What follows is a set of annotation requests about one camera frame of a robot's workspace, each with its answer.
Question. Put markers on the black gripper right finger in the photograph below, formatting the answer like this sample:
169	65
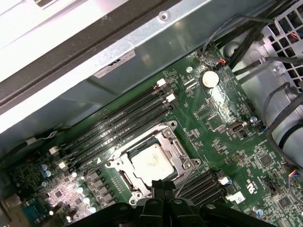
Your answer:
177	212

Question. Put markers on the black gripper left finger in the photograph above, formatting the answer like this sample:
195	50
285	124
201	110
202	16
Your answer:
151	212

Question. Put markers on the metal locking lever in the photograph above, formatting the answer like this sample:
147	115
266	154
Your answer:
183	183

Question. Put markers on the silver CPU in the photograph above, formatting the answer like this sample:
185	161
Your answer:
154	163

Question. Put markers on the metal socket cover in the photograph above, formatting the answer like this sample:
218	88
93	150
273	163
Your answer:
185	160

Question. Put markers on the black RAM slot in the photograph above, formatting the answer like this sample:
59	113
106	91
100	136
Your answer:
206	190
123	137
201	183
116	121
107	116
116	131
220	202
213	196

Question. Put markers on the CPU socket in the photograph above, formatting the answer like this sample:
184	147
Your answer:
113	162

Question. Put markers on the green motherboard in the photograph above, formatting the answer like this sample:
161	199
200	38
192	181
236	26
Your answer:
236	165

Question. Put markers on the internal USB port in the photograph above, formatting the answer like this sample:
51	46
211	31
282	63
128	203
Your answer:
235	128

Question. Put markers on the silver coin cell battery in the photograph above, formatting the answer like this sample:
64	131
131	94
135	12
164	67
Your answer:
209	80

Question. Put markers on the metal rear port housing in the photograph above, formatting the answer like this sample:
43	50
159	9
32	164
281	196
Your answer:
11	205

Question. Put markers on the white label sticker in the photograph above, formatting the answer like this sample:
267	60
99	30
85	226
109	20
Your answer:
113	64

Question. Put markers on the black PC case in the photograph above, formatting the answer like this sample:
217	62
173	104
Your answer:
154	47

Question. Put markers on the grey metal drive cage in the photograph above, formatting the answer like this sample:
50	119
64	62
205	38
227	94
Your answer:
275	35

